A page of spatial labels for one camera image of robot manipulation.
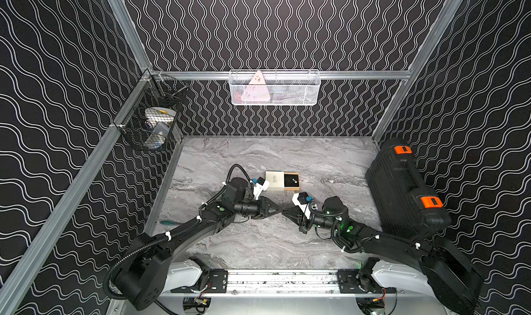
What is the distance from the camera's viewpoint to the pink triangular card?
2.94ft

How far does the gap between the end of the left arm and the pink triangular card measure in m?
0.45

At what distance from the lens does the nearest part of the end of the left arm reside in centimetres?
69
